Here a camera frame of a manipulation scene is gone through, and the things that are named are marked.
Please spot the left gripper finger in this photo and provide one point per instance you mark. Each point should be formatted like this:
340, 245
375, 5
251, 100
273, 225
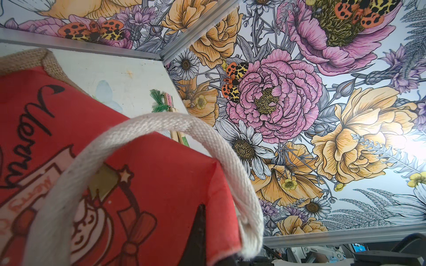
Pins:
208, 243

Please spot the burlap tote bag red front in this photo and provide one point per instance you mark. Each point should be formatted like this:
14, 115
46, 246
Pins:
83, 185

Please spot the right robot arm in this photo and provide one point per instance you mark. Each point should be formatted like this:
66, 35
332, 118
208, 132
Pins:
394, 257

